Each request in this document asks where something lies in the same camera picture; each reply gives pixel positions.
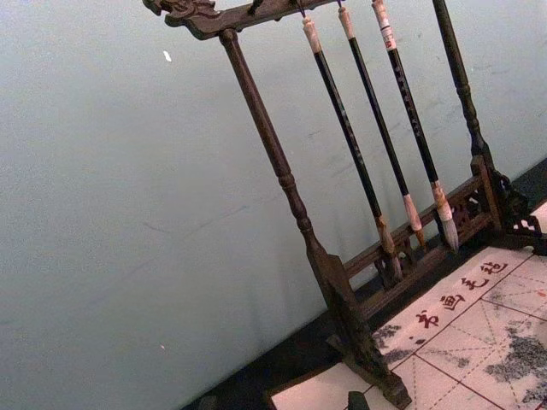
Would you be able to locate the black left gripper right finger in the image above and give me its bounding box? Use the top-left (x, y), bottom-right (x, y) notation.
top-left (347, 389), bottom-right (372, 410)

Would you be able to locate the white felt mat, red grid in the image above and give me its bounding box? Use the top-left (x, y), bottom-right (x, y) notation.
top-left (270, 200), bottom-right (547, 410)

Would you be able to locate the black brush, long mottled tuft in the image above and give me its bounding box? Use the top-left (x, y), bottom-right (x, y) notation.
top-left (300, 15), bottom-right (403, 284)

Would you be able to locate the black brush, small brown tuft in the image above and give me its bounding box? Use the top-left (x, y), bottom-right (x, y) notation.
top-left (336, 5), bottom-right (429, 254)

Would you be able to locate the dark carved wooden brush rack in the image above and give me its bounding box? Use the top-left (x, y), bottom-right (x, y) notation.
top-left (143, 0), bottom-right (547, 410)

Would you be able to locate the black brush, labelled handle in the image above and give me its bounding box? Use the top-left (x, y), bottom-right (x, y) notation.
top-left (370, 0), bottom-right (461, 254)

